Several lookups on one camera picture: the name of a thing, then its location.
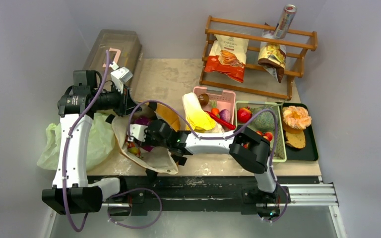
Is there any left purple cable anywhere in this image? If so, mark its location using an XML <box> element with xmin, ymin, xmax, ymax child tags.
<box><xmin>62</xmin><ymin>50</ymin><xmax>112</xmax><ymax>233</ymax></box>

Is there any black tray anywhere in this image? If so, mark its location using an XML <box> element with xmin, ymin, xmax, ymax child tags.
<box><xmin>280</xmin><ymin>102</ymin><xmax>318</xmax><ymax>162</ymax></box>

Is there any green plastic grocery bag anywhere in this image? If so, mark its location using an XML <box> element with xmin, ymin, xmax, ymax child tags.
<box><xmin>37</xmin><ymin>113</ymin><xmax>116</xmax><ymax>171</ymax></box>

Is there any colourful snack packet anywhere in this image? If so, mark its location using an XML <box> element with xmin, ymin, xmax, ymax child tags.
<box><xmin>127</xmin><ymin>147</ymin><xmax>141</xmax><ymax>158</ymax></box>

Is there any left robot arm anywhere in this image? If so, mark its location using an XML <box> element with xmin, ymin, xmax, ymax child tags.
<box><xmin>42</xmin><ymin>67</ymin><xmax>136</xmax><ymax>215</ymax></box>

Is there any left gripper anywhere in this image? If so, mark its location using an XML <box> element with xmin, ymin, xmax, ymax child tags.
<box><xmin>92</xmin><ymin>82</ymin><xmax>141</xmax><ymax>117</ymax></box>

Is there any toy cauliflower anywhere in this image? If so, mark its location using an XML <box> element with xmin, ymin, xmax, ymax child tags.
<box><xmin>209</xmin><ymin>124</ymin><xmax>225</xmax><ymax>133</ymax></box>

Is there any drink can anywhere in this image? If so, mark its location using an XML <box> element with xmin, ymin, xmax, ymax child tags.
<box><xmin>274</xmin><ymin>4</ymin><xmax>297</xmax><ymax>39</ymax></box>

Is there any translucent storage box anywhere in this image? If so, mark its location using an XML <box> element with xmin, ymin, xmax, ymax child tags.
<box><xmin>82</xmin><ymin>29</ymin><xmax>142</xmax><ymax>75</ymax></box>

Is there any green plastic basket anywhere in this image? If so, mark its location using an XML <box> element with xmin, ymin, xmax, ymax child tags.
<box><xmin>234</xmin><ymin>101</ymin><xmax>287</xmax><ymax>163</ymax></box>

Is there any toy red chili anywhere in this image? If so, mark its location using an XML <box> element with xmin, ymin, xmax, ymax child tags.
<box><xmin>204</xmin><ymin>111</ymin><xmax>236</xmax><ymax>130</ymax></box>

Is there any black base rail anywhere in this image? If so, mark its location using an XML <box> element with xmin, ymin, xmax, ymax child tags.
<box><xmin>103</xmin><ymin>176</ymin><xmax>291</xmax><ymax>219</ymax></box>

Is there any toy napa cabbage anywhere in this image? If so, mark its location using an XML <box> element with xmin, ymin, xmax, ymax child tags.
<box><xmin>182</xmin><ymin>92</ymin><xmax>216</xmax><ymax>132</ymax></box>

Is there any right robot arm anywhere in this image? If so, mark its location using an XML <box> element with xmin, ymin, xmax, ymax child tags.
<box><xmin>137</xmin><ymin>119</ymin><xmax>278</xmax><ymax>202</ymax></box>

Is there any wooden rack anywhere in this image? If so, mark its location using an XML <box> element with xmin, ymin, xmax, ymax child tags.
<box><xmin>199</xmin><ymin>16</ymin><xmax>318</xmax><ymax>101</ymax></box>

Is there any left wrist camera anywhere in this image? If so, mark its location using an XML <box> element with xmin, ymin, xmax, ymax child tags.
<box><xmin>109</xmin><ymin>61</ymin><xmax>133</xmax><ymax>94</ymax></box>

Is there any toy carrot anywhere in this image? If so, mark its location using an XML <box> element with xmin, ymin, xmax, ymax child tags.
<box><xmin>210</xmin><ymin>100</ymin><xmax>221</xmax><ymax>118</ymax></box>

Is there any toy melon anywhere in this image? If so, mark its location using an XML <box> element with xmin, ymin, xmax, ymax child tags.
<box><xmin>253</xmin><ymin>112</ymin><xmax>275</xmax><ymax>131</ymax></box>

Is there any pink plastic basket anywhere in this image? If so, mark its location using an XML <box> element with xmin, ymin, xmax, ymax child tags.
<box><xmin>185</xmin><ymin>87</ymin><xmax>236</xmax><ymax>133</ymax></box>

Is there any brown snack bag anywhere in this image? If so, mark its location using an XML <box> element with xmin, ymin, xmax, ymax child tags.
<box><xmin>257</xmin><ymin>42</ymin><xmax>286</xmax><ymax>83</ymax></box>

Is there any toy brown onion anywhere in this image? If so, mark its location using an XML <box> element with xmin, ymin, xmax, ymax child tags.
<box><xmin>197</xmin><ymin>93</ymin><xmax>210</xmax><ymax>107</ymax></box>

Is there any purple snack bag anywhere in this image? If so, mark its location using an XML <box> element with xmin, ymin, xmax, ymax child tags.
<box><xmin>132</xmin><ymin>116</ymin><xmax>153</xmax><ymax>126</ymax></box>

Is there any cassava chips bag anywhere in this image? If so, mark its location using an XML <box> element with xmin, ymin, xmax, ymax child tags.
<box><xmin>204</xmin><ymin>34</ymin><xmax>249</xmax><ymax>83</ymax></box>

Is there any brown paper tote bag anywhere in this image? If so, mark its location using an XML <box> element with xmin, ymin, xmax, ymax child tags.
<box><xmin>106</xmin><ymin>102</ymin><xmax>181</xmax><ymax>175</ymax></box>

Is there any bread slice near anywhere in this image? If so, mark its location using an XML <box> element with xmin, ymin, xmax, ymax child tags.
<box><xmin>285</xmin><ymin>131</ymin><xmax>306</xmax><ymax>149</ymax></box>

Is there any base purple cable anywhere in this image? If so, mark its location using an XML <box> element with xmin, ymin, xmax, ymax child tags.
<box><xmin>107</xmin><ymin>188</ymin><xmax>163</xmax><ymax>230</ymax></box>

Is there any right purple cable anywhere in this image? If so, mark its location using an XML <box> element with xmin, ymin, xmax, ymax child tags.
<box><xmin>126</xmin><ymin>100</ymin><xmax>290</xmax><ymax>224</ymax></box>

